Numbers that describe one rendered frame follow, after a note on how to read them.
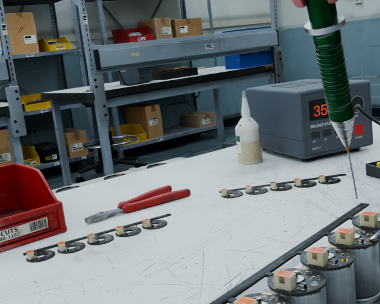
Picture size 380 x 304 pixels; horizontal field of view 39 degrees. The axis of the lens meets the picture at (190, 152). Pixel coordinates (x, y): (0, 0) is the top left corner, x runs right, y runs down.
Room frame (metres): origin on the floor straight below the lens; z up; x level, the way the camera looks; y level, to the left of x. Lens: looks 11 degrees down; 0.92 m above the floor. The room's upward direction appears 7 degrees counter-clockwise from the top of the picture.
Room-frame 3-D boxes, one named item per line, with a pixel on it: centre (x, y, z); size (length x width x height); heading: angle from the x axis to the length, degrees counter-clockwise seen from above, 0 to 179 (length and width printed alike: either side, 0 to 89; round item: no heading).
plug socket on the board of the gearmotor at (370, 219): (0.27, -0.09, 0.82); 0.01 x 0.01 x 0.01; 47
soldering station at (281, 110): (0.77, -0.17, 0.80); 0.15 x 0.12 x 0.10; 20
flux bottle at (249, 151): (0.73, -0.08, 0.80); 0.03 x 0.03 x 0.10
